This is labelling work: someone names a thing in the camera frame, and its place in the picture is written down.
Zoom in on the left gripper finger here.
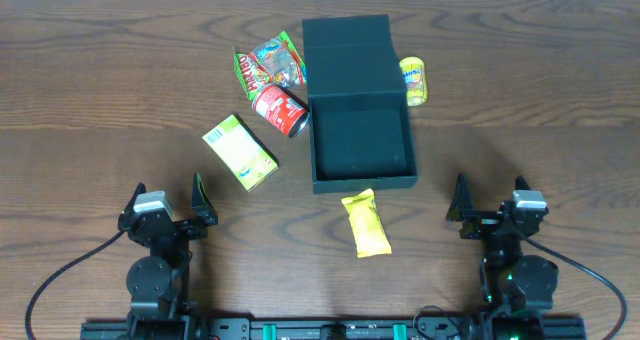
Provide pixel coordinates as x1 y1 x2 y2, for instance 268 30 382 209
122 182 146 215
191 172 218 226

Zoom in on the green yellow carton box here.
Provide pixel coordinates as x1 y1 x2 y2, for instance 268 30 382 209
202 114 278 192

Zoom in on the red potato chips can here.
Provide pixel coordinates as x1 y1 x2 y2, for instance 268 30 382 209
252 84 309 138

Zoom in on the Haribo gummy candy bag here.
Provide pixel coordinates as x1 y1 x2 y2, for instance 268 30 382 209
233 31 307 102

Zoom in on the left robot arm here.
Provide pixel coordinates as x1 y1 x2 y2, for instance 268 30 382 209
118 173 218 340

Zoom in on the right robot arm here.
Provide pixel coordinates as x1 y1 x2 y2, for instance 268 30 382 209
446 173 559 339

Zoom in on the yellow snack packet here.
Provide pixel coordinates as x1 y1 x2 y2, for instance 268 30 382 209
341 189 392 258

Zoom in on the black open gift box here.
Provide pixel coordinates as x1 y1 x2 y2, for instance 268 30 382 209
302 15 419 194

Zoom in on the yellow candy jar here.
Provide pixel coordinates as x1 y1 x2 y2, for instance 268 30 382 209
400 56 428 107

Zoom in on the black aluminium mounting rail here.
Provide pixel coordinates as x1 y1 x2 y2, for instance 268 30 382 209
80 315 586 340

